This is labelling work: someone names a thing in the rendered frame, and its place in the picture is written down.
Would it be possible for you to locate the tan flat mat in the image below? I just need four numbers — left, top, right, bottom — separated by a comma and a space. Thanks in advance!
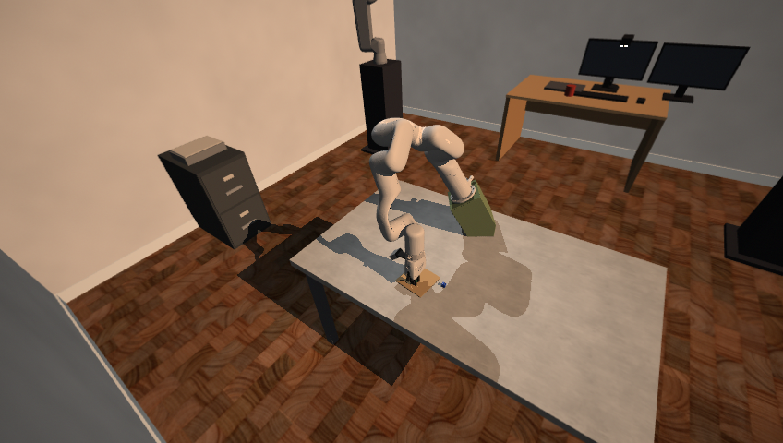
396, 269, 440, 297

